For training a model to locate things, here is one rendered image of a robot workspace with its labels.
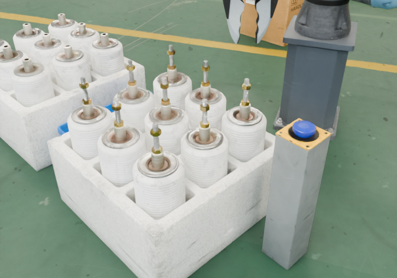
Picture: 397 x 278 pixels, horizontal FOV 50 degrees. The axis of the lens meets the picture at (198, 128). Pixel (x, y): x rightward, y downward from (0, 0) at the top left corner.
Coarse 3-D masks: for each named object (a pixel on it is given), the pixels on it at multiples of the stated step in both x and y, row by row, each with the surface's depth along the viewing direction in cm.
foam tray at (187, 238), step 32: (64, 160) 92; (96, 160) 90; (256, 160) 90; (64, 192) 102; (96, 192) 85; (128, 192) 83; (192, 192) 83; (224, 192) 83; (256, 192) 93; (96, 224) 93; (128, 224) 79; (160, 224) 75; (192, 224) 80; (224, 224) 89; (128, 256) 86; (160, 256) 77; (192, 256) 85
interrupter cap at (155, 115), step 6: (156, 108) 93; (174, 108) 94; (150, 114) 91; (156, 114) 92; (174, 114) 92; (180, 114) 92; (150, 120) 90; (156, 120) 90; (162, 120) 90; (168, 120) 90; (174, 120) 90; (180, 120) 90
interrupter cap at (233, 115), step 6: (234, 108) 93; (252, 108) 93; (228, 114) 91; (234, 114) 92; (252, 114) 92; (258, 114) 91; (234, 120) 90; (240, 120) 90; (246, 120) 90; (252, 120) 89; (258, 120) 89
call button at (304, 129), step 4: (304, 120) 75; (296, 124) 74; (300, 124) 74; (304, 124) 74; (308, 124) 74; (312, 124) 74; (292, 128) 74; (296, 128) 73; (300, 128) 73; (304, 128) 73; (308, 128) 73; (312, 128) 73; (296, 132) 73; (300, 132) 73; (304, 132) 73; (308, 132) 73; (312, 132) 73; (300, 136) 74; (304, 136) 73; (308, 136) 73
